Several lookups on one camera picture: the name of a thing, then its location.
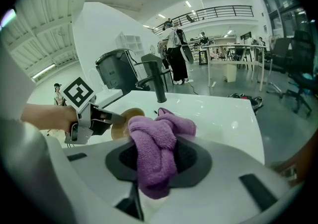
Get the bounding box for black office chair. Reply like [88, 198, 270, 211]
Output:
[285, 29, 318, 117]
[264, 36, 294, 94]

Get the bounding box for fluorescent tube light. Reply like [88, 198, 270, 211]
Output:
[32, 63, 57, 79]

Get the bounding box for purple cloth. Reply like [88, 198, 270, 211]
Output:
[127, 107, 197, 200]

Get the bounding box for black framed board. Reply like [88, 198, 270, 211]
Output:
[198, 49, 209, 66]

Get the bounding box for black faucet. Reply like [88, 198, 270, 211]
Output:
[134, 60, 167, 103]

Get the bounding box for white shelf unit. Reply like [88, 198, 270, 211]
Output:
[116, 31, 145, 56]

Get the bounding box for beige bin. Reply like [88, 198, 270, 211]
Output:
[223, 63, 237, 83]

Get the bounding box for black equipment bag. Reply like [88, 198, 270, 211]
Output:
[227, 92, 264, 116]

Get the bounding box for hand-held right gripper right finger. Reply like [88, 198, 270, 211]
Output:
[139, 135, 293, 224]

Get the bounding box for person's left forearm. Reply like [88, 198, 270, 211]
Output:
[20, 103, 78, 131]

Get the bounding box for long white table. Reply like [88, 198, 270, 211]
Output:
[202, 43, 269, 92]

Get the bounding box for brown bowl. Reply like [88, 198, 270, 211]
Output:
[111, 107, 147, 142]

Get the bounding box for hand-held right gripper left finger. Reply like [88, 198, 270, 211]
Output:
[62, 140, 145, 224]

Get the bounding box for gray chair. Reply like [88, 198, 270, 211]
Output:
[141, 53, 174, 89]

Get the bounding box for black balcony railing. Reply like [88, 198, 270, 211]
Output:
[152, 5, 254, 35]

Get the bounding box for large glass window wall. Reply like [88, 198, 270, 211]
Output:
[257, 0, 318, 42]

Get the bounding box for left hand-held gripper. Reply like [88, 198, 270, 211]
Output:
[63, 76, 127, 145]

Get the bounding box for white faucet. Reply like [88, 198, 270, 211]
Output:
[88, 67, 110, 92]

